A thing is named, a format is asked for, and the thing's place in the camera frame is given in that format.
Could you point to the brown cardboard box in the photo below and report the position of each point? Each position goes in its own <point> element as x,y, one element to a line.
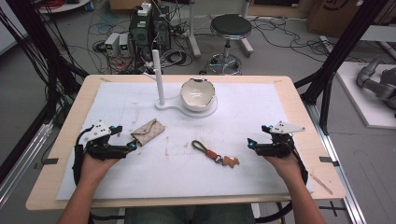
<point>339,15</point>

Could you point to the white floor board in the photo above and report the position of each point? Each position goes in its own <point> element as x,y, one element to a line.
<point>358,105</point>

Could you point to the person's right hand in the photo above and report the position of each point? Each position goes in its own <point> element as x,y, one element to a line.
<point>288,169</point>

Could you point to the black round stool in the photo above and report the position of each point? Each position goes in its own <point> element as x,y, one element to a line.
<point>231,26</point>

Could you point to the white stand with pole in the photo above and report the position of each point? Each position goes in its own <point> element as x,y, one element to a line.
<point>159,84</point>

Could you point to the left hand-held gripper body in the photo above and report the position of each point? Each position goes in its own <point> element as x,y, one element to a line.
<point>96,132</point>

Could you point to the white jagged-rim bowl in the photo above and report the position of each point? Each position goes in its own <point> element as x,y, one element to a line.
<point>197,96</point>

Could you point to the light wooden table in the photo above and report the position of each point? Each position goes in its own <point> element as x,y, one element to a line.
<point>311,102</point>

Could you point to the white table mat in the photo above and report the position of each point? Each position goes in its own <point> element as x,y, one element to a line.
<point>186,180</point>

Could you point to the aluminium rail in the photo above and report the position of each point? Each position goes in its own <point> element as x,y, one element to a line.
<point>21,168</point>
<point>342,174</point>

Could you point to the black tape piece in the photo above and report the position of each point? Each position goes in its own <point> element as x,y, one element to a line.
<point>50,161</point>
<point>327,160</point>

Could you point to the person's legs in jeans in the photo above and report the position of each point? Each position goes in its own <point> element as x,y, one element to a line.
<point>186,215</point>

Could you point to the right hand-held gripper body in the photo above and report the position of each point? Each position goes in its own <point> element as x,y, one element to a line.
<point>281,146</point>

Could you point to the person's left hand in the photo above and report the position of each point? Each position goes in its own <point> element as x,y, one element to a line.
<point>95,171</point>

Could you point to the black metal frame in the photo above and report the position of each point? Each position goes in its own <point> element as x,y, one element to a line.
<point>40,53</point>
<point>339,53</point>

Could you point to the white power adapter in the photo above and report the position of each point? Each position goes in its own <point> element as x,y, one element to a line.
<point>144,9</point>

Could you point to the white power supply box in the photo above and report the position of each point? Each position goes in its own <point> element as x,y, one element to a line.
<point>112,43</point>
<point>124,45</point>

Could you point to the thin wooden stick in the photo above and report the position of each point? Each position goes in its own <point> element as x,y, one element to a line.
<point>321,184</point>

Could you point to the white metal table leg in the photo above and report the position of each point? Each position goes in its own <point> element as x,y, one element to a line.
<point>193,34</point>

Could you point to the black computer tower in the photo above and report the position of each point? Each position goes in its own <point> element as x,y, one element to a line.
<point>144,34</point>

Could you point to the beige envelope pouch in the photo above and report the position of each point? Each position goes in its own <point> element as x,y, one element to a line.
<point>148,132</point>

